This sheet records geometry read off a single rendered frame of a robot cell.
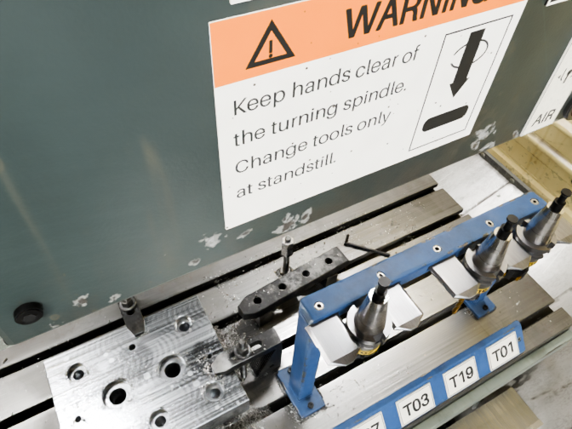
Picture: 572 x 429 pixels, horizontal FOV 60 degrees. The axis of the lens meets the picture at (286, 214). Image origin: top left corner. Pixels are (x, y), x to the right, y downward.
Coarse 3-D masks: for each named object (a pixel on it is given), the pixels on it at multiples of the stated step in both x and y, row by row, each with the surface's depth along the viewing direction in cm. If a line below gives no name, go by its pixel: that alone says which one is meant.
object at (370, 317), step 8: (368, 296) 63; (368, 304) 64; (376, 304) 62; (384, 304) 62; (360, 312) 66; (368, 312) 64; (376, 312) 63; (384, 312) 64; (360, 320) 66; (368, 320) 65; (376, 320) 65; (384, 320) 66; (360, 328) 67; (368, 328) 66; (376, 328) 66; (384, 328) 67
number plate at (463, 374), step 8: (472, 360) 94; (456, 368) 93; (464, 368) 94; (472, 368) 95; (448, 376) 92; (456, 376) 93; (464, 376) 94; (472, 376) 95; (448, 384) 92; (456, 384) 93; (464, 384) 94; (448, 392) 93; (456, 392) 94
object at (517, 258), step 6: (510, 246) 79; (516, 246) 79; (510, 252) 78; (516, 252) 78; (522, 252) 78; (528, 252) 79; (510, 258) 77; (516, 258) 77; (522, 258) 77; (528, 258) 78; (510, 264) 77; (516, 264) 77; (522, 264) 77; (528, 264) 77; (522, 270) 77
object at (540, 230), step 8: (544, 208) 75; (536, 216) 77; (544, 216) 75; (552, 216) 74; (560, 216) 74; (528, 224) 79; (536, 224) 77; (544, 224) 75; (552, 224) 75; (528, 232) 78; (536, 232) 77; (544, 232) 76; (552, 232) 76; (528, 240) 79; (536, 240) 78; (544, 240) 77
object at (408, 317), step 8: (392, 288) 73; (400, 288) 73; (392, 296) 72; (400, 296) 72; (408, 296) 72; (392, 304) 71; (400, 304) 71; (408, 304) 71; (392, 312) 70; (400, 312) 70; (408, 312) 70; (416, 312) 70; (392, 320) 70; (400, 320) 70; (408, 320) 70; (416, 320) 70; (392, 328) 69; (400, 328) 69; (408, 328) 69
